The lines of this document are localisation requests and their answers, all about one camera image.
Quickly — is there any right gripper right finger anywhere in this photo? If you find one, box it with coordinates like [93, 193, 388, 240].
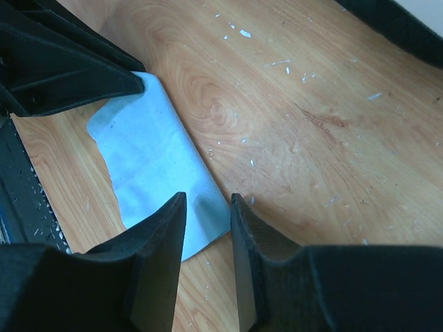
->
[230, 194, 442, 331]

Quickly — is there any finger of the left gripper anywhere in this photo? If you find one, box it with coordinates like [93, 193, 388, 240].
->
[1, 22, 145, 117]
[13, 0, 145, 72]

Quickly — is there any light blue cloth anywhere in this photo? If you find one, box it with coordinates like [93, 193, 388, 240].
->
[87, 72, 230, 261]

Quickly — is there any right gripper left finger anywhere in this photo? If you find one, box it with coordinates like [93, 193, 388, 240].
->
[1, 192, 187, 331]

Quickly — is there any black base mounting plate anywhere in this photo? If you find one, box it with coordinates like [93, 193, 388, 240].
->
[1, 116, 71, 254]

